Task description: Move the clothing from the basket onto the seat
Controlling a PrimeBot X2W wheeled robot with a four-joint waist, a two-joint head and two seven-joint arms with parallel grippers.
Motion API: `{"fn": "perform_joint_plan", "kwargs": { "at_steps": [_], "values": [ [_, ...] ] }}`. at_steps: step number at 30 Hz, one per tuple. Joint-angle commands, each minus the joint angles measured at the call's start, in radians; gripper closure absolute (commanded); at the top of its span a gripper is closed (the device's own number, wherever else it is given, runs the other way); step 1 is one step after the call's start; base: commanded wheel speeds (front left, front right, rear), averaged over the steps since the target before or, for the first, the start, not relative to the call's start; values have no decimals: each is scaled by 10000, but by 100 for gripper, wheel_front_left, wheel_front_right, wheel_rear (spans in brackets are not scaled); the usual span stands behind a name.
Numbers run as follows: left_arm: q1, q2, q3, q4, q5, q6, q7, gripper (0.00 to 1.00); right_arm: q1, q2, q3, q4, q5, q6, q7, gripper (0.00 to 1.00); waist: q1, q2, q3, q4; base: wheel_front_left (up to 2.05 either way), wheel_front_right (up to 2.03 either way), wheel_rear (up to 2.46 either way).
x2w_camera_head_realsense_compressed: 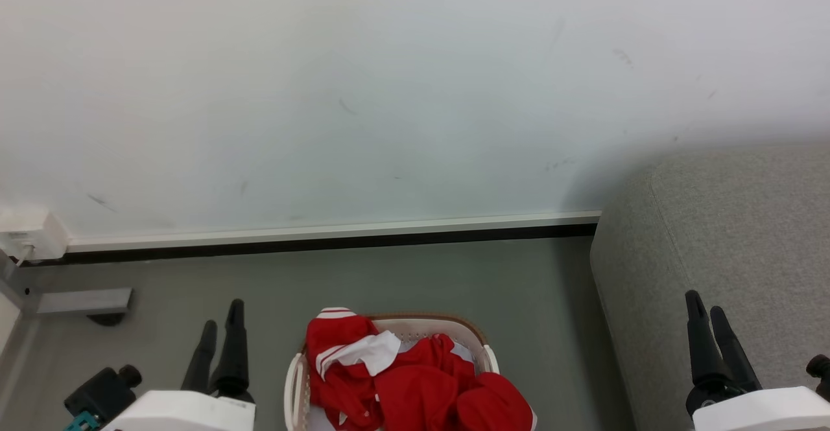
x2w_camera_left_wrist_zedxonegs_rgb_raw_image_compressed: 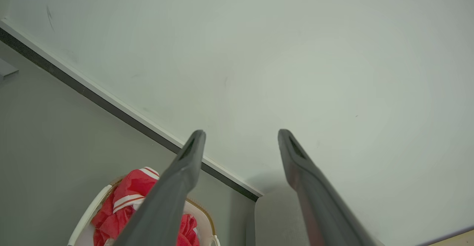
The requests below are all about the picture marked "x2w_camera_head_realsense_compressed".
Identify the white wall socket box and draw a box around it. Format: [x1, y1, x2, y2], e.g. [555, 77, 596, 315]
[0, 207, 70, 264]

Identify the grey metal furniture frame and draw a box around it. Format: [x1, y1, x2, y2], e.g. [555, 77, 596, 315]
[0, 250, 134, 357]

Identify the white and black skirting board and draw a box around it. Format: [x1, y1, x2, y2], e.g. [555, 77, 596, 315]
[64, 210, 602, 264]

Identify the red garment with white trim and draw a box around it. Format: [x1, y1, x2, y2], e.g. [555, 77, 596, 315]
[373, 333, 538, 431]

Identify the red and white striped garment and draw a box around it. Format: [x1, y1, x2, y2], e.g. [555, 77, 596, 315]
[304, 307, 404, 431]

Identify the grey fabric sofa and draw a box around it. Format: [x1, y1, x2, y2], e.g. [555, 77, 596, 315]
[589, 142, 830, 431]

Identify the white laundry basket brown rim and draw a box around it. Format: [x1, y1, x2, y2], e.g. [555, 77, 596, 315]
[283, 312, 501, 431]

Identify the teal left camera connector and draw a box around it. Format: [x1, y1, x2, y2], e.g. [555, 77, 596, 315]
[64, 411, 102, 431]

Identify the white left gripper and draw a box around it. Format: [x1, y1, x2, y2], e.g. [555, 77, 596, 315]
[102, 298, 257, 431]

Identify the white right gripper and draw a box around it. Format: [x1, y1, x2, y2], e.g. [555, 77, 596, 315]
[685, 290, 830, 431]

